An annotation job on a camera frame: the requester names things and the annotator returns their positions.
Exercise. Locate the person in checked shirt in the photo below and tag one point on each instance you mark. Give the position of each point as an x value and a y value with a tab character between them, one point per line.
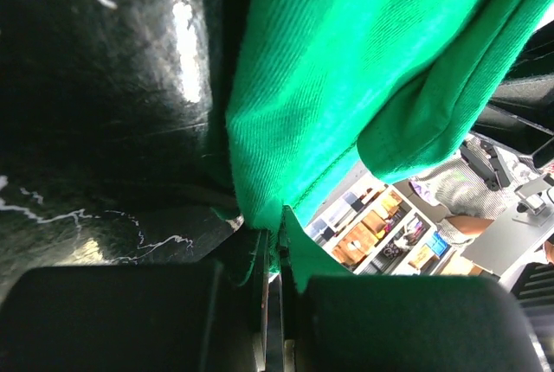
456	187

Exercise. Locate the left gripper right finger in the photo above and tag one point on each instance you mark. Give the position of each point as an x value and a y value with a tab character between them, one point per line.
335	320

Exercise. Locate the green t shirt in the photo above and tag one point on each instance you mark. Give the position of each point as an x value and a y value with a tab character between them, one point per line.
395	84

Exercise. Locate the background storage shelf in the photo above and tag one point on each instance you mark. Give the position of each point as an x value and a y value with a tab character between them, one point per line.
370	227

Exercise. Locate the black marble pattern mat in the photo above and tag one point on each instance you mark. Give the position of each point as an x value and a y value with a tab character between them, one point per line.
108	112

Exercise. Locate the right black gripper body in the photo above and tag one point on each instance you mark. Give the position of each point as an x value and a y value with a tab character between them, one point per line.
519	116

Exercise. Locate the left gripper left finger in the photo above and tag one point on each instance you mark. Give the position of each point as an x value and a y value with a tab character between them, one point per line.
204	316

